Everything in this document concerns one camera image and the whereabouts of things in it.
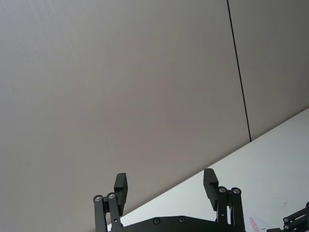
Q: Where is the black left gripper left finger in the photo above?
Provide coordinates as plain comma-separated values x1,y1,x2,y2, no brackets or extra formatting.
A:
93,173,128,232

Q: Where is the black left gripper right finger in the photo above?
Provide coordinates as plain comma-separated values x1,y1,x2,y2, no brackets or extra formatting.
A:
203,168,246,232

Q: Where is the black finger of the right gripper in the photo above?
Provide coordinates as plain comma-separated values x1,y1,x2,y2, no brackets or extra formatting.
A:
282,201,309,231

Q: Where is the white table cloth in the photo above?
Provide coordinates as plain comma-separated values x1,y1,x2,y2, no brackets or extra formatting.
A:
108,103,309,232

